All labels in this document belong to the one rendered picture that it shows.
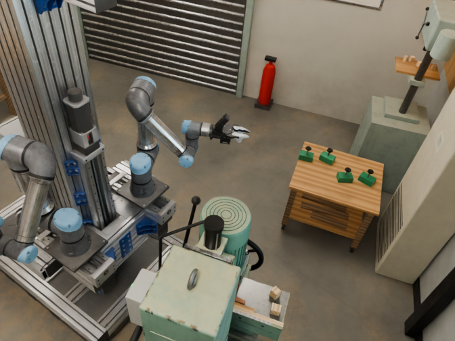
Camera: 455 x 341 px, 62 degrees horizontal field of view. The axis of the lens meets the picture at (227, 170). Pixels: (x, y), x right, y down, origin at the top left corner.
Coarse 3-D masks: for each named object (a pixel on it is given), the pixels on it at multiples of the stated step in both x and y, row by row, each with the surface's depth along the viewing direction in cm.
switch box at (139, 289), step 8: (144, 272) 112; (152, 272) 112; (136, 280) 110; (144, 280) 110; (152, 280) 110; (136, 288) 108; (144, 288) 108; (128, 296) 106; (136, 296) 106; (128, 304) 108; (136, 304) 107; (136, 312) 110; (136, 320) 114
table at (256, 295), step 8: (248, 264) 187; (248, 272) 184; (248, 280) 177; (240, 288) 174; (248, 288) 174; (256, 288) 175; (264, 288) 175; (272, 288) 175; (240, 296) 171; (248, 296) 172; (256, 296) 172; (264, 296) 172; (280, 296) 173; (288, 296) 173; (248, 304) 169; (256, 304) 169; (264, 304) 169; (280, 304) 170; (256, 312) 167; (264, 312) 167; (280, 312) 167; (232, 320) 165; (280, 320) 165; (248, 328) 165; (256, 328) 163; (272, 336) 163
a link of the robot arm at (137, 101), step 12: (132, 96) 182; (144, 96) 184; (132, 108) 182; (144, 108) 183; (144, 120) 185; (156, 120) 188; (156, 132) 190; (168, 132) 192; (168, 144) 194; (180, 144) 196; (180, 156) 199; (192, 156) 201
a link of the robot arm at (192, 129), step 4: (184, 120) 204; (188, 120) 204; (184, 124) 202; (188, 124) 202; (192, 124) 202; (196, 124) 202; (200, 124) 202; (184, 128) 202; (188, 128) 202; (192, 128) 202; (196, 128) 202; (200, 128) 202; (184, 132) 204; (188, 132) 203; (192, 132) 203; (196, 132) 203; (200, 132) 202; (188, 136) 206; (192, 136) 205; (196, 136) 206
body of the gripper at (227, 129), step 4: (212, 124) 204; (228, 124) 205; (212, 128) 202; (224, 128) 203; (228, 128) 203; (232, 128) 204; (212, 132) 204; (216, 132) 204; (220, 132) 203; (224, 132) 201; (228, 132) 201; (212, 136) 206; (216, 136) 206; (220, 136) 206; (224, 136) 202; (220, 140) 205; (224, 140) 206; (228, 140) 205
